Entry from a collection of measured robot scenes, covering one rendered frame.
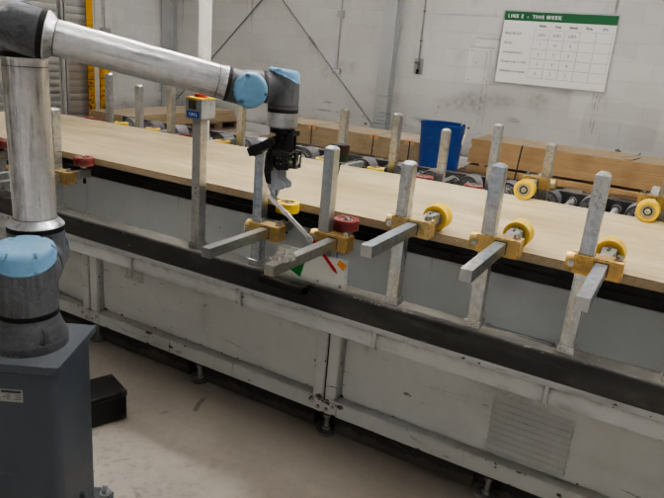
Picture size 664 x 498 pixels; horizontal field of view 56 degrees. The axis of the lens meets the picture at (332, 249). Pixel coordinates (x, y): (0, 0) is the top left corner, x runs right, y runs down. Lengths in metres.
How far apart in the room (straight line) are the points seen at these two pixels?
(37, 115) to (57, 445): 0.86
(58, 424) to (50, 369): 0.17
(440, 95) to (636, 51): 2.56
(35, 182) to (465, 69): 7.88
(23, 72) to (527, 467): 1.88
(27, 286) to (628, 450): 1.74
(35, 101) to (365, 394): 1.44
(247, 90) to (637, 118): 7.45
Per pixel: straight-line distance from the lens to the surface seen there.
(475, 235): 1.72
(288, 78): 1.81
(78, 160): 2.74
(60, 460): 1.88
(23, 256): 1.70
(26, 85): 1.80
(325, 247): 1.84
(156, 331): 2.87
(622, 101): 8.80
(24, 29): 1.66
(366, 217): 2.02
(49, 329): 1.77
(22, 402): 1.81
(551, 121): 8.93
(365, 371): 2.31
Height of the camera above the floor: 1.40
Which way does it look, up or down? 17 degrees down
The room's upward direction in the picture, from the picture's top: 5 degrees clockwise
